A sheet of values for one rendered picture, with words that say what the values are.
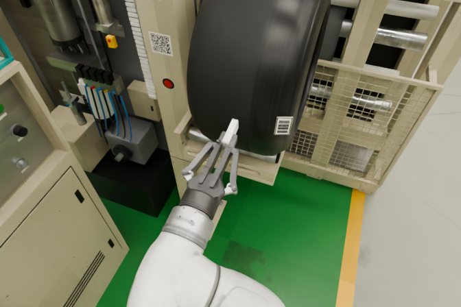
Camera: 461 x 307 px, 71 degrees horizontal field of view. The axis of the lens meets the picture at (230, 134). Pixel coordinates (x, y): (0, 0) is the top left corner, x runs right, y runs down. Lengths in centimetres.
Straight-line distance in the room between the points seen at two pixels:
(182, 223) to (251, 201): 147
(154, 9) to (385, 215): 177
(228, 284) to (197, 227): 11
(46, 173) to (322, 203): 154
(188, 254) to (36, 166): 78
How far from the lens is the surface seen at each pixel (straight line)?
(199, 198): 64
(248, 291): 64
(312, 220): 206
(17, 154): 120
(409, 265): 214
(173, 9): 99
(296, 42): 78
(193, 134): 118
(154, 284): 60
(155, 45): 109
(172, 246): 61
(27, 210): 125
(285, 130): 83
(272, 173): 114
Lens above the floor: 179
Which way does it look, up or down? 48 degrees down
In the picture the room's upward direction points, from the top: straight up
